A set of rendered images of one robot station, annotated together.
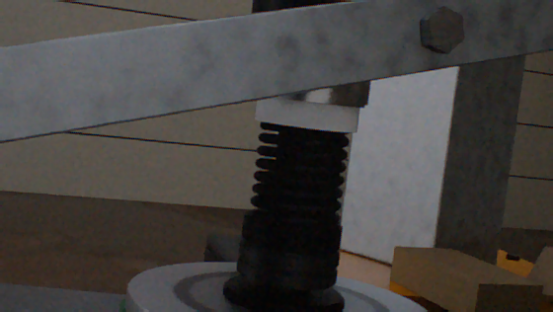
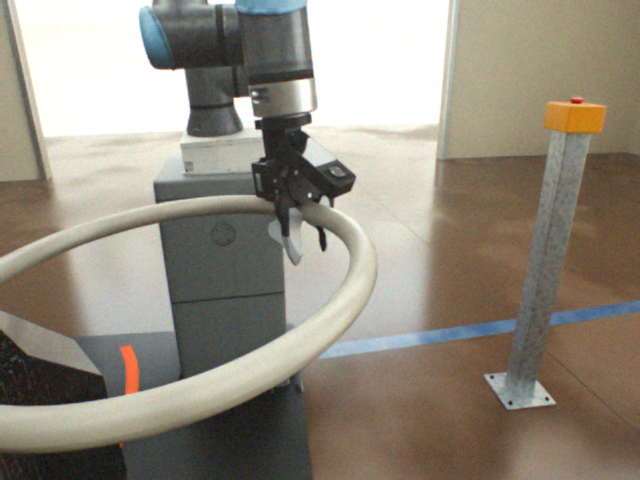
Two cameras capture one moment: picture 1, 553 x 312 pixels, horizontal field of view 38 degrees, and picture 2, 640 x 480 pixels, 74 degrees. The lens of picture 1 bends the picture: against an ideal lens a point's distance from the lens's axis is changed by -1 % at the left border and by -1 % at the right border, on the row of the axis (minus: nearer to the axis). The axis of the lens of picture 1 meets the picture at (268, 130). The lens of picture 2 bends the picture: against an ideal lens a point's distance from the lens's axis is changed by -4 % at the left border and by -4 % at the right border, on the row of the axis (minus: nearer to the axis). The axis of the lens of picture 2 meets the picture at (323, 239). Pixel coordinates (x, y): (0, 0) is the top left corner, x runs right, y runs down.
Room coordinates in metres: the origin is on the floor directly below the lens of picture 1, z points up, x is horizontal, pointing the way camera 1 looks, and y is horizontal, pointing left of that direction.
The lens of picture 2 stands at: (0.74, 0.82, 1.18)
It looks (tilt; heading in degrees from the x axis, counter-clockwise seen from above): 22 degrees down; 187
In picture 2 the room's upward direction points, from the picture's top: straight up
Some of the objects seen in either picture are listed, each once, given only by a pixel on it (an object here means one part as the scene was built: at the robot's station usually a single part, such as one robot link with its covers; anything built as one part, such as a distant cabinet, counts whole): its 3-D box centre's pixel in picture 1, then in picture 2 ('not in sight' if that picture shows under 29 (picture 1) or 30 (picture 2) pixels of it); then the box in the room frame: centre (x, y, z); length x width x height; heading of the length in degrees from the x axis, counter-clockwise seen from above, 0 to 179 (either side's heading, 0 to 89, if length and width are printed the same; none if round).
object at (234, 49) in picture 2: not in sight; (263, 34); (0.02, 0.64, 1.23); 0.12 x 0.12 x 0.09; 16
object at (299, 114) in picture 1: (308, 100); not in sight; (0.55, -0.02, 1.02); 0.07 x 0.07 x 0.04
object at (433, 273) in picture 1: (461, 282); not in sight; (1.06, -0.28, 0.81); 0.20 x 0.10 x 0.05; 22
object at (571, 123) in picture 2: not in sight; (544, 265); (-0.70, 1.41, 0.54); 0.20 x 0.20 x 1.09; 14
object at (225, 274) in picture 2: not in sight; (227, 273); (-0.74, 0.27, 0.43); 0.50 x 0.50 x 0.85; 19
